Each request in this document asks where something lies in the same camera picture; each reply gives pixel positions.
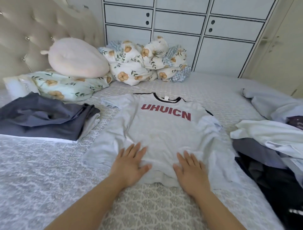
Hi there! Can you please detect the person's right hand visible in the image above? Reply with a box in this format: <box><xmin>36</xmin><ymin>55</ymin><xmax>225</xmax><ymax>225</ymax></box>
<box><xmin>172</xmin><ymin>151</ymin><xmax>212</xmax><ymax>198</ymax></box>

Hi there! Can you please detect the person's left hand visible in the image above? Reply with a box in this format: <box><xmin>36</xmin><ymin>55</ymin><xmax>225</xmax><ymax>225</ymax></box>
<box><xmin>108</xmin><ymin>142</ymin><xmax>153</xmax><ymax>189</ymax></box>

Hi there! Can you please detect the white garment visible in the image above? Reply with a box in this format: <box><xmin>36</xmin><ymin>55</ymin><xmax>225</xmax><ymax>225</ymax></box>
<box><xmin>0</xmin><ymin>113</ymin><xmax>103</xmax><ymax>145</ymax></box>

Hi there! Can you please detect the bed with grey patterned sheet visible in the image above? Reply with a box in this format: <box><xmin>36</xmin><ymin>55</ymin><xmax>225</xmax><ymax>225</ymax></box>
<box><xmin>0</xmin><ymin>71</ymin><xmax>303</xmax><ymax>230</ymax></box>

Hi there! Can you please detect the white printed t-shirt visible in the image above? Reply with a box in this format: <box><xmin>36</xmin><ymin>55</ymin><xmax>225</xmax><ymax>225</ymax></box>
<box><xmin>229</xmin><ymin>118</ymin><xmax>303</xmax><ymax>173</ymax></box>

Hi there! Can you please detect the light blue hooded jacket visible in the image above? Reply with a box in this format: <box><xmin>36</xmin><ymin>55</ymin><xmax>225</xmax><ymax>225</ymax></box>
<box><xmin>242</xmin><ymin>87</ymin><xmax>303</xmax><ymax>122</ymax></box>

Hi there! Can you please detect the dark purple patterned garment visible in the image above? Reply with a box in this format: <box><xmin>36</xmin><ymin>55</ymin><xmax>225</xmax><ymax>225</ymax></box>
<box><xmin>286</xmin><ymin>115</ymin><xmax>303</xmax><ymax>131</ymax></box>

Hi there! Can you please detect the person's right forearm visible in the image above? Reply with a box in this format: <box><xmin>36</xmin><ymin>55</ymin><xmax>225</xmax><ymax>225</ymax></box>
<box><xmin>193</xmin><ymin>188</ymin><xmax>248</xmax><ymax>230</ymax></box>

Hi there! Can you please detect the person's left forearm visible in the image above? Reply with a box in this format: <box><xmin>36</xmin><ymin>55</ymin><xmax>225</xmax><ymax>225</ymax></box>
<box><xmin>45</xmin><ymin>175</ymin><xmax>129</xmax><ymax>230</ymax></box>

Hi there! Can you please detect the floral pillow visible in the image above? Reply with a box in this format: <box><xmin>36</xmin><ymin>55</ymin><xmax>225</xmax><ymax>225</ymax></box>
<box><xmin>27</xmin><ymin>70</ymin><xmax>115</xmax><ymax>103</ymax></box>

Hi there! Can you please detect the floral bunched quilt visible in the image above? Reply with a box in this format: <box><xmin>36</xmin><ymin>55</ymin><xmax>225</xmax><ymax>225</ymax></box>
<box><xmin>163</xmin><ymin>45</ymin><xmax>193</xmax><ymax>83</ymax></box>

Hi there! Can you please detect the pink plush pillow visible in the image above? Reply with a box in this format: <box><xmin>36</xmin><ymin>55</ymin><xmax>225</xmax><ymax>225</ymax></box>
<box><xmin>40</xmin><ymin>37</ymin><xmax>111</xmax><ymax>79</ymax></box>

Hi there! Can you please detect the white wardrobe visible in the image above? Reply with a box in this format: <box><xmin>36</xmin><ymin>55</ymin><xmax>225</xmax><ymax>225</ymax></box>
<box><xmin>101</xmin><ymin>0</ymin><xmax>280</xmax><ymax>79</ymax></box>

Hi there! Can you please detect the white packet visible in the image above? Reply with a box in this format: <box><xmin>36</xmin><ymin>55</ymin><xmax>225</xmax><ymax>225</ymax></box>
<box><xmin>2</xmin><ymin>74</ymin><xmax>41</xmax><ymax>100</ymax></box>

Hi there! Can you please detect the white door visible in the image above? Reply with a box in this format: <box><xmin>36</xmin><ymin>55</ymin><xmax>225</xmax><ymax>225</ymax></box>
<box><xmin>243</xmin><ymin>0</ymin><xmax>303</xmax><ymax>99</ymax></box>

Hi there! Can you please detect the beige tufted headboard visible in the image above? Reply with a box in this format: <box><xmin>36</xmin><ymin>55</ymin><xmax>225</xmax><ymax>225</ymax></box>
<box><xmin>0</xmin><ymin>0</ymin><xmax>106</xmax><ymax>82</ymax></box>

